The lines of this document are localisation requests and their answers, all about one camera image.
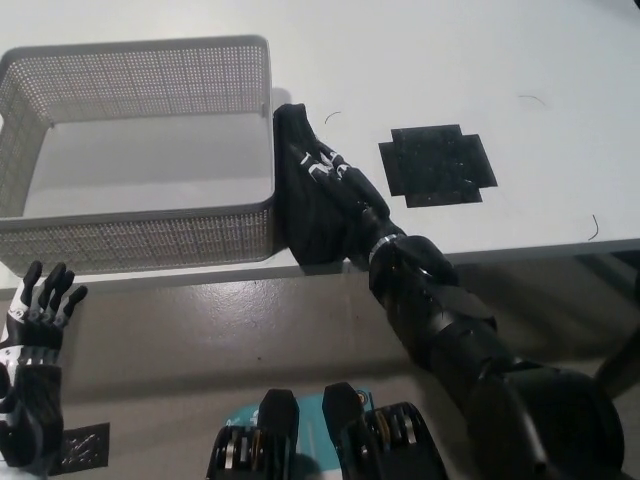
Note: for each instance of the robot torso black teal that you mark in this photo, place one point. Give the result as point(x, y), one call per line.
point(285, 440)

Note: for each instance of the black tape patch cross-shaped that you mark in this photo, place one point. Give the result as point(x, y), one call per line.
point(435, 165)

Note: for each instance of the black cloth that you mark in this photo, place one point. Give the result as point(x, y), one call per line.
point(300, 225)

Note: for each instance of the small black floor tape square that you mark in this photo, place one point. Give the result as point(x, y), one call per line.
point(82, 447)

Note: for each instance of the grey perforated plastic basket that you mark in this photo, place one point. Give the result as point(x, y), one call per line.
point(140, 240)

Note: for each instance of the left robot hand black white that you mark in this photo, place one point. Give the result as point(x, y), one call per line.
point(35, 400)

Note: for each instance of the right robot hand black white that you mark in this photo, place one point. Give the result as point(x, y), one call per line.
point(355, 195)

